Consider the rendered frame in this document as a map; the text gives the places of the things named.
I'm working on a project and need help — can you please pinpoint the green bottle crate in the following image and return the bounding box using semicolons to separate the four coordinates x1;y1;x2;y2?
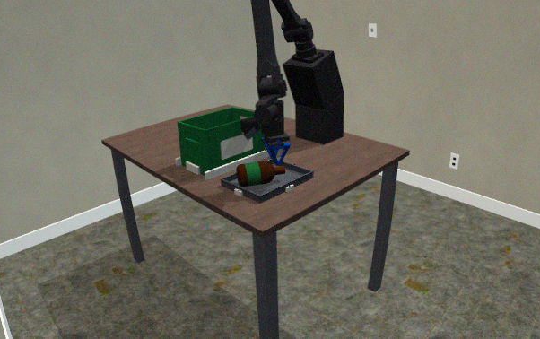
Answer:
178;107;265;175

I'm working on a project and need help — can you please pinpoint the green and brown bottle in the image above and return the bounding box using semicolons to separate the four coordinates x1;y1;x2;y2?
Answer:
237;161;283;187

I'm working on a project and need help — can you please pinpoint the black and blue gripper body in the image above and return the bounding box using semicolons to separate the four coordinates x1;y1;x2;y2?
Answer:
264;117;290;147

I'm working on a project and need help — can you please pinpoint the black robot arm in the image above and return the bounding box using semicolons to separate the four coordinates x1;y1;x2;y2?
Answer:
240;0;324;139

